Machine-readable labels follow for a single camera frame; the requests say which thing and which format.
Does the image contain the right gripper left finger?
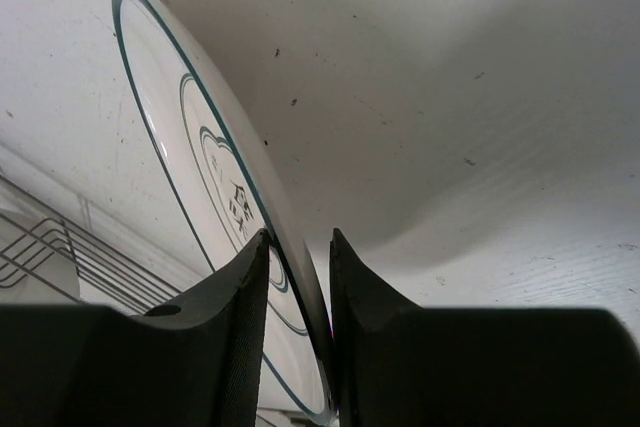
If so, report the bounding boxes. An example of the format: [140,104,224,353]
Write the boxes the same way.
[1,230,270,426]

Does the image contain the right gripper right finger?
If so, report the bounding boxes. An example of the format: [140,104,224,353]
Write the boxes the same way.
[329,231,639,426]

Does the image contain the white plate teal rim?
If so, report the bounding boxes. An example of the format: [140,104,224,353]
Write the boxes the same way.
[111,0,337,426]

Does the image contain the metal wire dish rack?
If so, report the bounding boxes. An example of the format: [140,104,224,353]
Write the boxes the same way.
[1,176,188,315]

